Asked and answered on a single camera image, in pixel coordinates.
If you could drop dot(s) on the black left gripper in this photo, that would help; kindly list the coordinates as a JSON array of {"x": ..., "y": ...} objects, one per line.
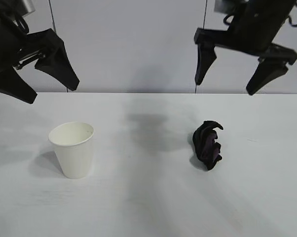
[{"x": 4, "y": 42}]

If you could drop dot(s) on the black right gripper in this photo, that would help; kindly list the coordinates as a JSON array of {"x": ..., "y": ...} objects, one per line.
[{"x": 254, "y": 27}]

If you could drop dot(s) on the black and purple cloth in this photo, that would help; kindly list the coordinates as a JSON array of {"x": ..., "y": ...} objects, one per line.
[{"x": 207, "y": 148}]

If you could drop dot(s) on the white paper cup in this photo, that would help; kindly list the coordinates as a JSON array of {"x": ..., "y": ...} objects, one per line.
[{"x": 73, "y": 150}]

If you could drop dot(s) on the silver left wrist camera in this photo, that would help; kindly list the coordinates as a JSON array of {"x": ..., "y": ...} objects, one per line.
[{"x": 25, "y": 7}]

